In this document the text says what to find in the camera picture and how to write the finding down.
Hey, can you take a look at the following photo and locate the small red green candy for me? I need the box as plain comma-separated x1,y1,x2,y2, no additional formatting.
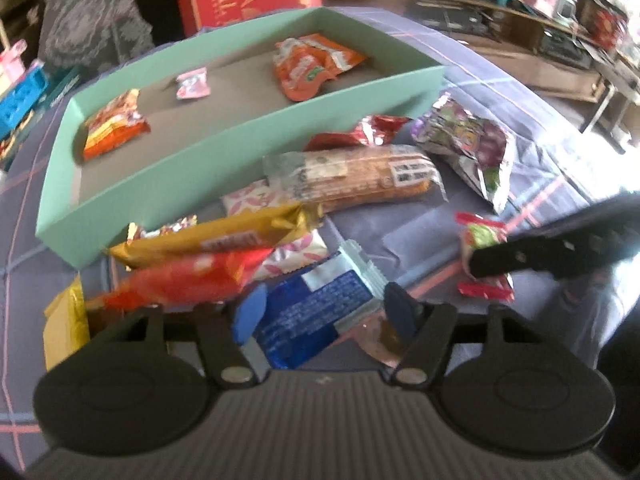
456,211,514,302

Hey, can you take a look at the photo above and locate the toy kitchen playset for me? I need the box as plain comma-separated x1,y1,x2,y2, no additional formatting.
0,39,84,172

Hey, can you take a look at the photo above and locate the yellow snack pack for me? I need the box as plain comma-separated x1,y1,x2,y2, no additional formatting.
42,274,90,370

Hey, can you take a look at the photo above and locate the dark brown candy wrapper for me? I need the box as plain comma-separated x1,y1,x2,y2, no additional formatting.
352,316,408,368

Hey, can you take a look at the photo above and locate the golden long snack bar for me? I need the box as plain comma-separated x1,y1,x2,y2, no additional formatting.
107,203,323,269

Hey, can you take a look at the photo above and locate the orange white snack pack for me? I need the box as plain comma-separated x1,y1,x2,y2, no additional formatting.
300,34,367,76

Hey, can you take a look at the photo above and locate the pink patterned white packet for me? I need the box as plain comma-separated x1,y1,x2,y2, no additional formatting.
219,178,330,281

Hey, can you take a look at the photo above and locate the clear biscuit roll pack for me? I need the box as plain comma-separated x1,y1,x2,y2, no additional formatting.
264,144,446,212

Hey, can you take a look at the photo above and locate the wooden tv cabinet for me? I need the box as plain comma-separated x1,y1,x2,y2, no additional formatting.
319,0,640,151

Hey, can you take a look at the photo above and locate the purple grape gummy bag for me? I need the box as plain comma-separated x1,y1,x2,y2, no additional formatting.
411,92,516,214

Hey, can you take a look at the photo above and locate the blue white wafer pack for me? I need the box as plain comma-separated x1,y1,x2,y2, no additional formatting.
254,240,388,370

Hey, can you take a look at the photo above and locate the orange sauce snack bag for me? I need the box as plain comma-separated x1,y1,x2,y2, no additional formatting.
272,38,336,102

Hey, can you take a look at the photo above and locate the grey lace cushion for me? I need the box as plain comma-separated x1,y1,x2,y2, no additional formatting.
38,0,154,78

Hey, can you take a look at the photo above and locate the Hello Kitty floral packet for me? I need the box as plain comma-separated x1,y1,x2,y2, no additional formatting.
126,214,198,242

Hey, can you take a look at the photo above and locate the green cardboard tray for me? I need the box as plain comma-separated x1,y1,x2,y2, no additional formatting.
36,8,445,269

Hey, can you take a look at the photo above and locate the red foil snack packet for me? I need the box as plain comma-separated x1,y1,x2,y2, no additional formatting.
304,114,412,152

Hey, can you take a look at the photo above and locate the red Skittles bag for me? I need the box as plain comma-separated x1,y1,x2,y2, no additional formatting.
86,248,272,311

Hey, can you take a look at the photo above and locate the orange striped chips bag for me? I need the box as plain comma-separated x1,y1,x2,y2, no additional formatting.
82,89,151,162

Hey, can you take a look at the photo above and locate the small pink candy packet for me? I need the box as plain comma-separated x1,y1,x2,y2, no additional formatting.
176,67,210,101

